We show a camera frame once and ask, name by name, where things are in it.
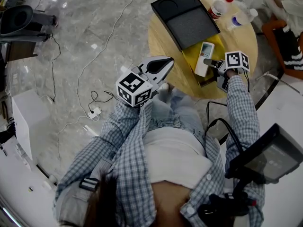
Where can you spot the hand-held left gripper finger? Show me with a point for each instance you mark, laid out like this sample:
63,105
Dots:
164,74
158,64

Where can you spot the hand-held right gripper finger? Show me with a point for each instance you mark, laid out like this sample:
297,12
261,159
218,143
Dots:
214,62

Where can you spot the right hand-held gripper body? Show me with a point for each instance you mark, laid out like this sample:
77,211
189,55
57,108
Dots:
236,60

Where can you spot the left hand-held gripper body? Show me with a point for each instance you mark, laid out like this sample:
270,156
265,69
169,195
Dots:
133,89

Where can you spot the white remote control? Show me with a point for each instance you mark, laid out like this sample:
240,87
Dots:
204,55

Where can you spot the person's right forearm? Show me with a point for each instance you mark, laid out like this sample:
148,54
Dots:
239,98

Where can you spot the person's left forearm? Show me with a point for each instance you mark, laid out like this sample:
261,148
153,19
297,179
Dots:
123,124

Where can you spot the black tray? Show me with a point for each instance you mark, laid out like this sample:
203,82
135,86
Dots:
189,25

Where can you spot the large white rectangular block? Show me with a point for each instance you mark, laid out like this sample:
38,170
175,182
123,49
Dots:
26,126

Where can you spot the person's left shoe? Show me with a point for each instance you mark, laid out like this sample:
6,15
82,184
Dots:
164,87

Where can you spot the round wooden side table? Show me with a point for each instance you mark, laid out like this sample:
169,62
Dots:
239,39

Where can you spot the person's left leg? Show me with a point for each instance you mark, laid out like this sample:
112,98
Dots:
161,110

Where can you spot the person's leg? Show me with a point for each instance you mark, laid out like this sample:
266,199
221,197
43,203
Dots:
187,115
161,110

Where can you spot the blue label water bottle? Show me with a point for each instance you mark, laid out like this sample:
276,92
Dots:
241,19

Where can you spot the orange armchair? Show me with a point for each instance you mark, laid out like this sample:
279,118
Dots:
267,29

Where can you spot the white power strip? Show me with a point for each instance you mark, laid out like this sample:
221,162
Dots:
94,113

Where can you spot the person's right leg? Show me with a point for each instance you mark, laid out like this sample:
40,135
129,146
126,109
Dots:
187,115

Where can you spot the grey metal rod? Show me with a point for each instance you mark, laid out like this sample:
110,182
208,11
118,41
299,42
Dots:
279,80

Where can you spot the black white striped cushion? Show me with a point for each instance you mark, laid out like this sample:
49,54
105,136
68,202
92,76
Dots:
288,48

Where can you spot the red cap water bottle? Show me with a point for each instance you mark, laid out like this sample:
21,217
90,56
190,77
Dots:
220,8

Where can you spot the white cloth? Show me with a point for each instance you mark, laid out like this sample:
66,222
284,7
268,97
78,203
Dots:
293,6

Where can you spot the person's torso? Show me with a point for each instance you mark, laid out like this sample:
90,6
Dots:
175,157

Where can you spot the small white adapter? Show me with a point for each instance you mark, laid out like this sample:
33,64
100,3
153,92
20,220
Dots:
50,99

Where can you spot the black monitor screen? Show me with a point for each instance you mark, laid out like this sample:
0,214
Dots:
267,157

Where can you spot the brown wooden cabinet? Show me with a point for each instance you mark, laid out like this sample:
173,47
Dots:
21,51

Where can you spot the black round chair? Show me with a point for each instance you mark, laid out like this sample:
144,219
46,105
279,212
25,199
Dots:
16,20

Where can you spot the black camera rig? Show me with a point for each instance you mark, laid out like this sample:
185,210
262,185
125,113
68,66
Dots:
220,209

